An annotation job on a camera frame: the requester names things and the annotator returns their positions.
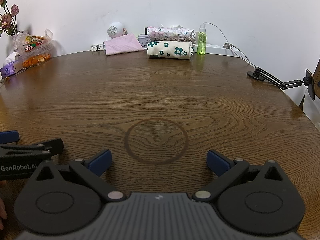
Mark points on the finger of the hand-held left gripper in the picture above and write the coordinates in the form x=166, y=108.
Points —
x=8, y=136
x=50, y=145

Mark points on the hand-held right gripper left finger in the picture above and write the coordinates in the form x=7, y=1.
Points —
x=101, y=162

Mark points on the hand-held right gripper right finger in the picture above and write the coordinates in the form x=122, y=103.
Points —
x=217, y=162

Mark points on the pink and blue mesh vest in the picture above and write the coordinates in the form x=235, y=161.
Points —
x=123, y=43

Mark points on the person's left hand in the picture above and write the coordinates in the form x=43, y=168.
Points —
x=2, y=210

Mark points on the purple tissue box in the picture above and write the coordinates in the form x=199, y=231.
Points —
x=8, y=67

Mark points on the clear plastic snack bag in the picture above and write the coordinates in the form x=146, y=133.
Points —
x=35, y=50

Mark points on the clear glass vase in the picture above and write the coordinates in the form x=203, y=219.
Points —
x=15, y=40

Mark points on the long white power strip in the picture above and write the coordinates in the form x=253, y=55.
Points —
x=217, y=47

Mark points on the dried pink flowers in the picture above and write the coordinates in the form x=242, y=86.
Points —
x=10, y=17

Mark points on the green spray bottle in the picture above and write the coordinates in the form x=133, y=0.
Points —
x=202, y=42

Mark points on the cream green-flower folded cloth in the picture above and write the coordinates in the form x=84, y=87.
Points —
x=170, y=50

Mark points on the grey tin box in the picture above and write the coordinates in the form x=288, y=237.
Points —
x=142, y=41

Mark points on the white astronaut figurine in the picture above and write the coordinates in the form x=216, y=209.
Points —
x=116, y=30

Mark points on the pink floral folded cloth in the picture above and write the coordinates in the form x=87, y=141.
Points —
x=170, y=33

